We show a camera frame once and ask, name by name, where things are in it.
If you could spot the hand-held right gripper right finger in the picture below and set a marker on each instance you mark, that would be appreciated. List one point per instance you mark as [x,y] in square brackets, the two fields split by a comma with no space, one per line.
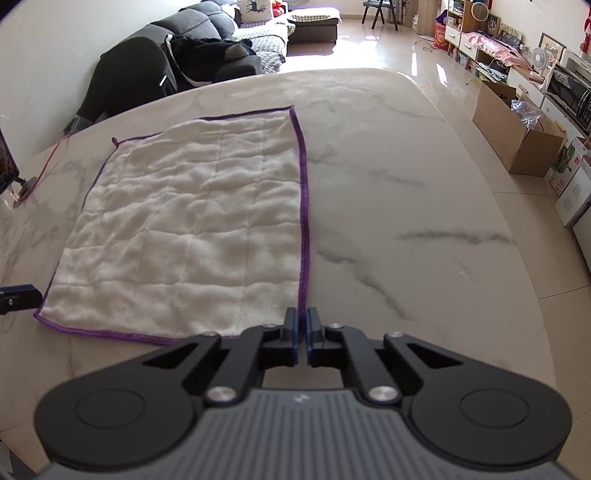
[310,337]

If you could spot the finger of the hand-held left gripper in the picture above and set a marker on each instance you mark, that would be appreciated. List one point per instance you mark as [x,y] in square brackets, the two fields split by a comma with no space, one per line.
[21,299]

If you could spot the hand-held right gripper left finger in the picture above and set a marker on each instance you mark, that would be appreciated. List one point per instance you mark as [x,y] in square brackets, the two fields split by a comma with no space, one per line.
[291,337]

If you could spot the white towel purple trim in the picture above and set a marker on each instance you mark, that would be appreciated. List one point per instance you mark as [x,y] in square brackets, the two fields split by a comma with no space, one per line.
[184,221]

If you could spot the black screen on stand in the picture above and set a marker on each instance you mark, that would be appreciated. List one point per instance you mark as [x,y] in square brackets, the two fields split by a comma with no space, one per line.
[7,161]

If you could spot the brown cardboard box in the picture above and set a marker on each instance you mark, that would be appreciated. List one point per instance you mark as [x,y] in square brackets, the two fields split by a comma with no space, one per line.
[508,134]

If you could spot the checked sofa blanket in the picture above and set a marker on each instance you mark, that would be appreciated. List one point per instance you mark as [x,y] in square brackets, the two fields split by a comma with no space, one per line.
[263,46]
[314,14]

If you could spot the black clothing pile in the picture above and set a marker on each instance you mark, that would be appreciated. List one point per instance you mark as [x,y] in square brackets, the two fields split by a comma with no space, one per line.
[212,53]

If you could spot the plain white box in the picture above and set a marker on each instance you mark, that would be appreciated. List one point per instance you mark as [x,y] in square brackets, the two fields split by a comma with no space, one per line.
[575,196]

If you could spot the white box green print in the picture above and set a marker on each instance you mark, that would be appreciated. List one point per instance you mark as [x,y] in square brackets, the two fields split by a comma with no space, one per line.
[565,168]

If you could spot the clear plastic bag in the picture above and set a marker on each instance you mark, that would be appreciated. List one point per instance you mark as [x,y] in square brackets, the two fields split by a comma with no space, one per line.
[526,113]

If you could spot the dark grey sofa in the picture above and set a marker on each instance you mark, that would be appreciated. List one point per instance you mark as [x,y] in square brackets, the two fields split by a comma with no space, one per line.
[194,21]

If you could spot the red bag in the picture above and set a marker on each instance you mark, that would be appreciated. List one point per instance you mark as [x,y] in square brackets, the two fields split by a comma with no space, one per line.
[441,34]

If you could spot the deer print cushion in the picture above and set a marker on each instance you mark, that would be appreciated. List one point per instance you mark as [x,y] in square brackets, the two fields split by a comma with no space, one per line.
[254,9]

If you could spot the red plush toy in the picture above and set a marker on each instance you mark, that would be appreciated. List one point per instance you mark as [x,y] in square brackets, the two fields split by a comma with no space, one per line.
[278,5]

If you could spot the white low cabinet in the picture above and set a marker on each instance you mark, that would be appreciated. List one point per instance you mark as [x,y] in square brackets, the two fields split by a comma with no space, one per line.
[531,87]

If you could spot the black wooden chair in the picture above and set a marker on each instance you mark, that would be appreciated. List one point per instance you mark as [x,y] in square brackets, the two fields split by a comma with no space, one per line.
[381,11]

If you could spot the wooden shelf cabinet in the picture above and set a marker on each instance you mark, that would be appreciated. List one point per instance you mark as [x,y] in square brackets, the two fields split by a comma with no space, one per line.
[461,32]

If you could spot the pink cloth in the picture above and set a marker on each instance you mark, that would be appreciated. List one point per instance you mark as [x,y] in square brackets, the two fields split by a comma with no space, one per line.
[494,48]

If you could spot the wooden desk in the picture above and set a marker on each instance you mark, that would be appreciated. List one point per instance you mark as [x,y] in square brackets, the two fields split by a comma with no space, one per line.
[422,14]

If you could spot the black microwave oven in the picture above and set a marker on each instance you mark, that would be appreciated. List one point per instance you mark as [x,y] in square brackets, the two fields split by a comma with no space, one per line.
[570,92]

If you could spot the white standing fan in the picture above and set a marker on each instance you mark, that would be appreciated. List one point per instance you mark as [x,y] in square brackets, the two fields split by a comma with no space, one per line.
[539,60]

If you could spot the wooden framed picture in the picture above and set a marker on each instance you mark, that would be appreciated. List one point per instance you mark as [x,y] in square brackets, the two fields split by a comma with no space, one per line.
[553,45]

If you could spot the white printer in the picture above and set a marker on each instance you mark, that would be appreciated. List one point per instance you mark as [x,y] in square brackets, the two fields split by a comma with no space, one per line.
[579,57]

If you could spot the small dark picture frame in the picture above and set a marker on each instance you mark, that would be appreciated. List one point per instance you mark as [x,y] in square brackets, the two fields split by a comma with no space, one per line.
[494,21]

